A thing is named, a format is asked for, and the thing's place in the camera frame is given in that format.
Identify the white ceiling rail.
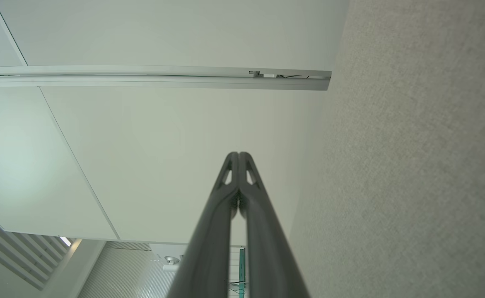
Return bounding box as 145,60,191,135
0,65,332,91

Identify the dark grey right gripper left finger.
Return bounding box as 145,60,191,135
166,152,239,298

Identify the white slatted ceiling louvre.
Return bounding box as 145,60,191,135
0,203,75,291

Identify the green glass frame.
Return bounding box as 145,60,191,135
228,247,247,298

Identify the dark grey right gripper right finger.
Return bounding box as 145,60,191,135
239,152,311,298

